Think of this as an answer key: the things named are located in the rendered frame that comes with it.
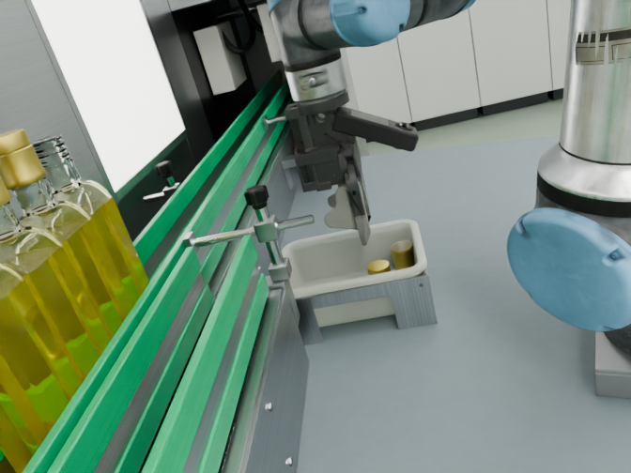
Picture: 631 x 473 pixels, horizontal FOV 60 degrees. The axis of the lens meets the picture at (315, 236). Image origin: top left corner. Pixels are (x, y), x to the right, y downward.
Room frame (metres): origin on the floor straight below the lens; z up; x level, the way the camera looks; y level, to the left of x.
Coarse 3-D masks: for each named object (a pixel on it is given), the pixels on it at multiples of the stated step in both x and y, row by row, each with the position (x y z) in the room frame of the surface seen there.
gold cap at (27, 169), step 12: (12, 132) 0.49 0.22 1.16; (24, 132) 0.49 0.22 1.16; (0, 144) 0.47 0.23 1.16; (12, 144) 0.48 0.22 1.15; (24, 144) 0.48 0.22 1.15; (0, 156) 0.47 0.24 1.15; (12, 156) 0.47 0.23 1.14; (24, 156) 0.48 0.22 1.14; (36, 156) 0.49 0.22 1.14; (0, 168) 0.48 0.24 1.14; (12, 168) 0.47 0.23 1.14; (24, 168) 0.48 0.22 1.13; (36, 168) 0.48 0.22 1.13; (12, 180) 0.47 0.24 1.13; (24, 180) 0.47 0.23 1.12; (36, 180) 0.48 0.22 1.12
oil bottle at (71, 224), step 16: (48, 208) 0.48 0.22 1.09; (64, 208) 0.49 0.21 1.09; (80, 208) 0.50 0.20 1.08; (32, 224) 0.47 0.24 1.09; (48, 224) 0.46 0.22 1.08; (64, 224) 0.47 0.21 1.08; (80, 224) 0.49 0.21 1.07; (64, 240) 0.46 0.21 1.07; (80, 240) 0.48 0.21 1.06; (96, 240) 0.50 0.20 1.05; (80, 256) 0.47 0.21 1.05; (96, 256) 0.49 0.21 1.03; (80, 272) 0.46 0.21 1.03; (96, 272) 0.48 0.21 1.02; (112, 272) 0.50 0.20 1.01; (96, 288) 0.47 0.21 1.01; (112, 288) 0.49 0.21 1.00; (96, 304) 0.46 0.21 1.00; (112, 304) 0.48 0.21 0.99; (128, 304) 0.50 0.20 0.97; (112, 320) 0.47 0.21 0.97; (112, 336) 0.46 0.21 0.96
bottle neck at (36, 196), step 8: (32, 184) 0.48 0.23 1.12; (40, 184) 0.48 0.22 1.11; (16, 192) 0.48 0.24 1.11; (24, 192) 0.48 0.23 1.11; (32, 192) 0.48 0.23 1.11; (40, 192) 0.48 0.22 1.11; (48, 192) 0.49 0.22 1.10; (24, 200) 0.48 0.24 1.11; (32, 200) 0.48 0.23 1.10; (40, 200) 0.48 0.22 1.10; (48, 200) 0.48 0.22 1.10; (24, 208) 0.48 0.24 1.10; (32, 208) 0.48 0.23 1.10; (40, 208) 0.48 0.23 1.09
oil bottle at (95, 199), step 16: (64, 192) 0.53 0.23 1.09; (80, 192) 0.53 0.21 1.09; (96, 192) 0.54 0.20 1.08; (96, 208) 0.53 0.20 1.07; (112, 208) 0.56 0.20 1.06; (96, 224) 0.52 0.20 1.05; (112, 224) 0.54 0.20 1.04; (112, 240) 0.53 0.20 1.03; (128, 240) 0.56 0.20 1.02; (112, 256) 0.52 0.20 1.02; (128, 256) 0.55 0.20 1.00; (128, 272) 0.53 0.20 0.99; (144, 272) 0.56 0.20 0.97; (128, 288) 0.52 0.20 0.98; (144, 288) 0.55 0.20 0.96
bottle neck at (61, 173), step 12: (36, 144) 0.54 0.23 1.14; (48, 144) 0.54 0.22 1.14; (60, 144) 0.54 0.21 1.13; (48, 156) 0.53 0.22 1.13; (60, 156) 0.54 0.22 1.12; (48, 168) 0.53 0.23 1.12; (60, 168) 0.54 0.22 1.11; (72, 168) 0.55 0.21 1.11; (48, 180) 0.54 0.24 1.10; (60, 180) 0.54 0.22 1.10; (72, 180) 0.54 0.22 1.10
